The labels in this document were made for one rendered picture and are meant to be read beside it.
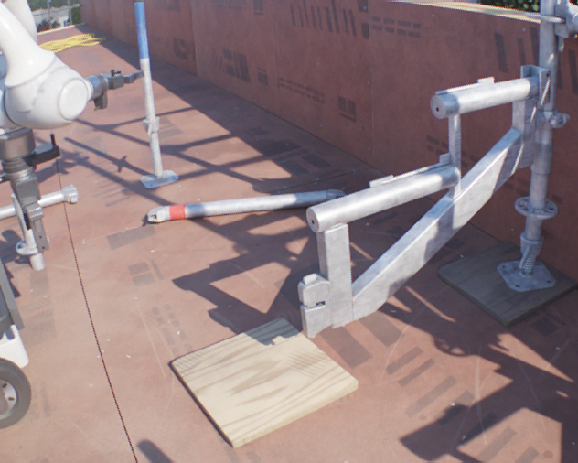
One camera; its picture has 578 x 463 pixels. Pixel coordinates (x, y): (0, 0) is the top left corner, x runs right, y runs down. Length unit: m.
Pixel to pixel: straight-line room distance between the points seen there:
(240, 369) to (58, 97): 0.71
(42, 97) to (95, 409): 0.69
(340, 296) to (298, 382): 0.21
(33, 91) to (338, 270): 0.66
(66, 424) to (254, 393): 0.43
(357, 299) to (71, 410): 0.68
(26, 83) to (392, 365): 0.95
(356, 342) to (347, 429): 0.29
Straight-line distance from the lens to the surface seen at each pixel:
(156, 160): 2.34
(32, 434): 1.27
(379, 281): 1.18
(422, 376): 1.25
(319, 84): 2.59
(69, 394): 1.32
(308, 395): 1.18
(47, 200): 2.35
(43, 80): 0.94
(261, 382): 1.22
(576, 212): 1.55
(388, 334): 1.36
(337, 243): 1.07
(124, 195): 2.29
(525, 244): 1.52
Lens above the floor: 0.84
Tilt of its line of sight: 26 degrees down
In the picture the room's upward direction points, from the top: 4 degrees counter-clockwise
